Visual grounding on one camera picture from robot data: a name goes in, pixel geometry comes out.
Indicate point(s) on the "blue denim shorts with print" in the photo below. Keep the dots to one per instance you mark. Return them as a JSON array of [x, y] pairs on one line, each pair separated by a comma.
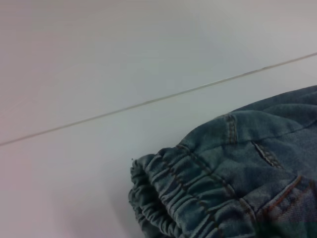
[[235, 178]]

